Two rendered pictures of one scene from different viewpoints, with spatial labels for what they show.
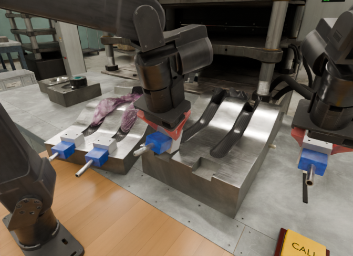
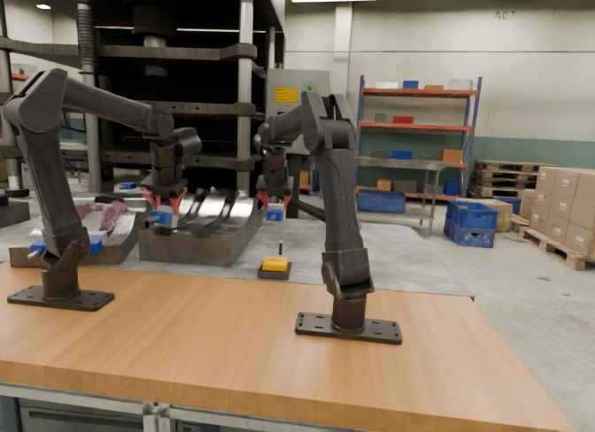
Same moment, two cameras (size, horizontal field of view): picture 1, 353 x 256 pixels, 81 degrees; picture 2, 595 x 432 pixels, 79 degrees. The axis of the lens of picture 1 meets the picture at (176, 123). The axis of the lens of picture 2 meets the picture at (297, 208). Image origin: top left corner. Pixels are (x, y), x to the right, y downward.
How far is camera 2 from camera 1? 0.63 m
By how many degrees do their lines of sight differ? 33
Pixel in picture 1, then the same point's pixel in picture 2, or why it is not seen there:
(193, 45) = (189, 139)
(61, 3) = (119, 111)
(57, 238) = (83, 294)
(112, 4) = (146, 113)
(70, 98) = not seen: outside the picture
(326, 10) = not seen: hidden behind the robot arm
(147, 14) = (165, 119)
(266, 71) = (242, 179)
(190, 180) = (192, 246)
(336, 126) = (277, 183)
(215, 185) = (213, 242)
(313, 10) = not seen: hidden behind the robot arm
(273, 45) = (244, 155)
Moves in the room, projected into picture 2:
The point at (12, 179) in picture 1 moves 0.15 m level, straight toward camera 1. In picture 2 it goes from (69, 223) to (134, 231)
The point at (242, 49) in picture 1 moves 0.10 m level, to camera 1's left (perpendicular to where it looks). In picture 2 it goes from (215, 160) to (195, 160)
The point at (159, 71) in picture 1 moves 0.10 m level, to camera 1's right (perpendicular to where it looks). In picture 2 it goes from (169, 152) to (210, 153)
